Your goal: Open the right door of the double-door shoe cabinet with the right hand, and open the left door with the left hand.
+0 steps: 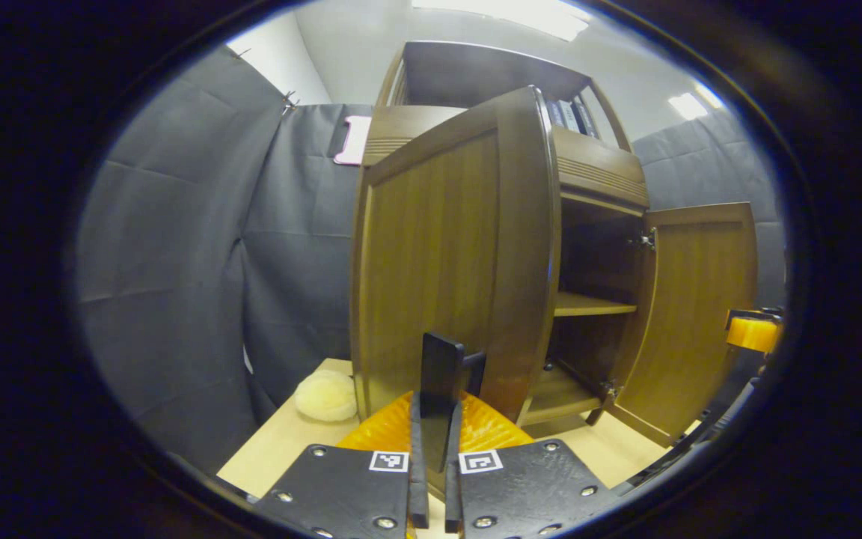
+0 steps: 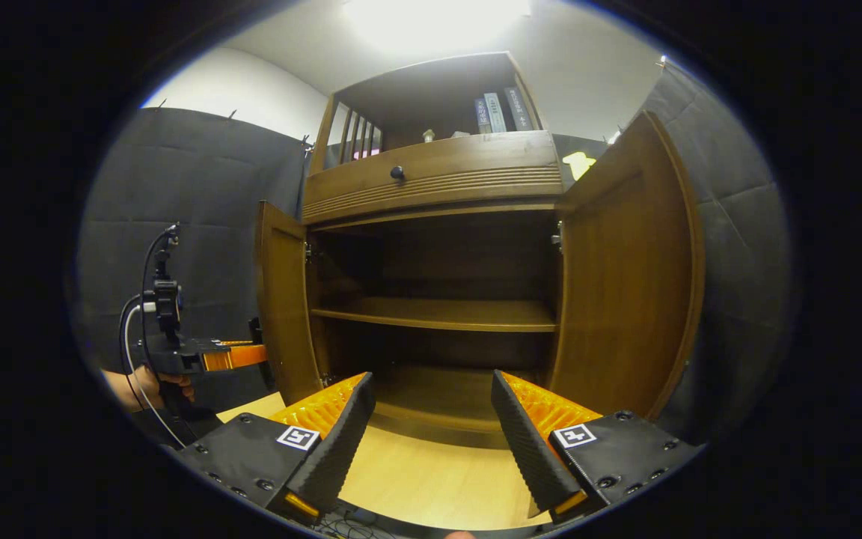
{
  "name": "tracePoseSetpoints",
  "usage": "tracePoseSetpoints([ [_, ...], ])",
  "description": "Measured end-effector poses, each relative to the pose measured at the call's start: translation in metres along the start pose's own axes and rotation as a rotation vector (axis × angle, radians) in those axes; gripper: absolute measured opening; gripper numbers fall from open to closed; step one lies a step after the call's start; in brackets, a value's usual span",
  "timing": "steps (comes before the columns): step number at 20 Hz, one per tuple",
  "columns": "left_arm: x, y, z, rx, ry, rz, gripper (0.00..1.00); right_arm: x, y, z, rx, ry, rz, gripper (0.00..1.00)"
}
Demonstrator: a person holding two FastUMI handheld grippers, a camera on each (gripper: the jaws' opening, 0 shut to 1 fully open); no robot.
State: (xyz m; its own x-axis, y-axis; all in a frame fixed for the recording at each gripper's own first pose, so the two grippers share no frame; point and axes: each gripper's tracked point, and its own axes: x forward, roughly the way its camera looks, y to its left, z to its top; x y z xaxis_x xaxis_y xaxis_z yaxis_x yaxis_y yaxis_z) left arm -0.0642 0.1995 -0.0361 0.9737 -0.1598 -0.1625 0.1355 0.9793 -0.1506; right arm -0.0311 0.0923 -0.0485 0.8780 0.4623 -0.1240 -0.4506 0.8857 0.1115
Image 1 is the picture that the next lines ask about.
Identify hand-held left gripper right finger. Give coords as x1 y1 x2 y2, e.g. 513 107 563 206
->
442 389 619 539

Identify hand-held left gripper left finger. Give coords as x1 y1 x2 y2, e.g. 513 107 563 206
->
255 389 432 539

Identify wooden cabinet door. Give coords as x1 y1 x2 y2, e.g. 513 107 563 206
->
349 85 563 474
609 202 759 448

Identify brown wooden shoe cabinet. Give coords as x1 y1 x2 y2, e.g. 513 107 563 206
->
360 40 652 427

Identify pale yellow sponge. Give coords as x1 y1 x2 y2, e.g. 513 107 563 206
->
295 369 358 422

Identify small ceiling light panel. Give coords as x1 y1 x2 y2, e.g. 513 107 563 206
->
667 82 725 121

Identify wooden drawer with black knob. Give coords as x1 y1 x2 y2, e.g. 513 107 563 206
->
364 105 646 188

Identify dark grey book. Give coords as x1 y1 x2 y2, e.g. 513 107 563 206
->
572 99 601 140

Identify black backdrop cloth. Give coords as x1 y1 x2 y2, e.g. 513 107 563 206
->
76 49 787 472

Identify large ceiling light panel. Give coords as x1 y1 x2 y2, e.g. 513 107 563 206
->
410 0 593 43

